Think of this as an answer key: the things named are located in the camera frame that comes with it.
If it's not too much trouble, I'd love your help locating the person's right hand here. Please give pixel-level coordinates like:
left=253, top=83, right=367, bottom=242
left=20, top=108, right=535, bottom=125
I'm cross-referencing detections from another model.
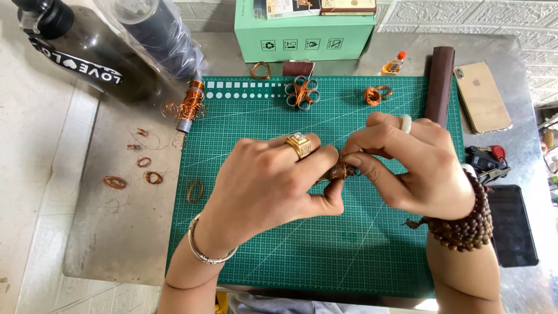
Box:
left=340, top=112, right=477, bottom=222

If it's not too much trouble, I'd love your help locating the person's left hand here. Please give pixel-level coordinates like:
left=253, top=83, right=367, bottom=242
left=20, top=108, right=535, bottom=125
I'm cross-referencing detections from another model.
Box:
left=194, top=132, right=350, bottom=250

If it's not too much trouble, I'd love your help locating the copper wire wound tube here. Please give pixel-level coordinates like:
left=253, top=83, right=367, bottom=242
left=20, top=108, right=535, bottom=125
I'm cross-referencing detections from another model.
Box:
left=315, top=157, right=362, bottom=185

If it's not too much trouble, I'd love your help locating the black car key bunch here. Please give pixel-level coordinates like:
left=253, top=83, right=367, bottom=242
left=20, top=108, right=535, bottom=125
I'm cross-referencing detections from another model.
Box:
left=464, top=144, right=512, bottom=185

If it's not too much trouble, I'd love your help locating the green cutting mat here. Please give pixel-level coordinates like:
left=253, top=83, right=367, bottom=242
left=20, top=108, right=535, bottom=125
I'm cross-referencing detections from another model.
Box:
left=165, top=76, right=465, bottom=300

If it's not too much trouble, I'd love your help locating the silver bangle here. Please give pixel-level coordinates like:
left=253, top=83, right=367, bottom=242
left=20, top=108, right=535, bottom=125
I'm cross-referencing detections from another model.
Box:
left=188, top=213, right=240, bottom=266

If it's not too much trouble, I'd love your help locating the brown sandpaper roll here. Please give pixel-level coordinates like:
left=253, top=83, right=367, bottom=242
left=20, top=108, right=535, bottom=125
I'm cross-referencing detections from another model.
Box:
left=423, top=46, right=456, bottom=130

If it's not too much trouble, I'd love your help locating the gold smartphone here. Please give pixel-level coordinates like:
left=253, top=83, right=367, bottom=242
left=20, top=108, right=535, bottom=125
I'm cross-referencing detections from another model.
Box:
left=453, top=61, right=514, bottom=135

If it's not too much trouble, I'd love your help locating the black smartphone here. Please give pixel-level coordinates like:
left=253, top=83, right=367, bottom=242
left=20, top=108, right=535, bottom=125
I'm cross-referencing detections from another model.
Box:
left=485, top=184, right=540, bottom=268

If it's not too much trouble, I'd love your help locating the small glue bottle orange cap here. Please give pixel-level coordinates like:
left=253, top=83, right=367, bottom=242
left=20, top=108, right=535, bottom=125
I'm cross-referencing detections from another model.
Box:
left=382, top=51, right=407, bottom=75

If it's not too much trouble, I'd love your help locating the brown sandpaper piece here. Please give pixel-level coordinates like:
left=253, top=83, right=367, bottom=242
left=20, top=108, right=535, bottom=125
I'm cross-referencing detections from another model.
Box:
left=282, top=60, right=316, bottom=78

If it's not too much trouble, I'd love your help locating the clutter beside table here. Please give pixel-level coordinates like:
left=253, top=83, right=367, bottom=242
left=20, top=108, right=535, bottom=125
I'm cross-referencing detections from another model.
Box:
left=537, top=111, right=558, bottom=206

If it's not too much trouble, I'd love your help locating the person's grey clothing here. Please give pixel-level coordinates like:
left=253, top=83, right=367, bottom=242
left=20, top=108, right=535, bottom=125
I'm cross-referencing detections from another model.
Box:
left=214, top=291, right=391, bottom=314

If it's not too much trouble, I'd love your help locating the green cardboard box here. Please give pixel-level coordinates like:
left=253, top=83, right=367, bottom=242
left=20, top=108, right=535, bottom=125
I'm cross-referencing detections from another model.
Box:
left=234, top=0, right=377, bottom=63

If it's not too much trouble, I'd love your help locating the white printed packet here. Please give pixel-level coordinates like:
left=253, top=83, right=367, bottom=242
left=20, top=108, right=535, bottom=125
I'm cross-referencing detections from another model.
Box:
left=254, top=0, right=323, bottom=21

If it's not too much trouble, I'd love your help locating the plastic wrapped dark bottle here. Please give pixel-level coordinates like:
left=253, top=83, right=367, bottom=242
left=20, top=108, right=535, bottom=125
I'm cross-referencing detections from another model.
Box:
left=92, top=0, right=205, bottom=80

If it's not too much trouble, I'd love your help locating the dark red gold packet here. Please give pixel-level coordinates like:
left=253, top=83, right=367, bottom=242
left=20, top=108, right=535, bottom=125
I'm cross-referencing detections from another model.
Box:
left=319, top=0, right=378, bottom=17

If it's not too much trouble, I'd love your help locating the black water bottle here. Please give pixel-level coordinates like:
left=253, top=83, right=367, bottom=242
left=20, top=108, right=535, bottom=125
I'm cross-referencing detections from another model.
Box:
left=10, top=0, right=158, bottom=104

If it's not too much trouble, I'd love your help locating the gold ring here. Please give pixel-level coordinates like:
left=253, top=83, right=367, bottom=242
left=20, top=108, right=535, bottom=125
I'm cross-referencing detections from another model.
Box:
left=285, top=132, right=313, bottom=160

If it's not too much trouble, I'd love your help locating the brown wooden bead bracelet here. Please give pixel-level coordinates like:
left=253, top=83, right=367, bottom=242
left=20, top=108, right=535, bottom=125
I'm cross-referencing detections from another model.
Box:
left=402, top=168, right=494, bottom=253

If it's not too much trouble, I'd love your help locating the thick copper wire coil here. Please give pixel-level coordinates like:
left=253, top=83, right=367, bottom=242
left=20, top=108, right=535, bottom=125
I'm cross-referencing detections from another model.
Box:
left=364, top=85, right=394, bottom=107

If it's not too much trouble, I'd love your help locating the grey tube flower with wire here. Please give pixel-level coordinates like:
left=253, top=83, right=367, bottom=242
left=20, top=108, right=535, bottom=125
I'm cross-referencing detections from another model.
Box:
left=285, top=75, right=321, bottom=112

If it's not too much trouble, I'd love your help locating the grey tube copper wire spool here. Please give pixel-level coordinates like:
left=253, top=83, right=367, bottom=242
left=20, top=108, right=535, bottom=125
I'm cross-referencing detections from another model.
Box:
left=160, top=79, right=206, bottom=134

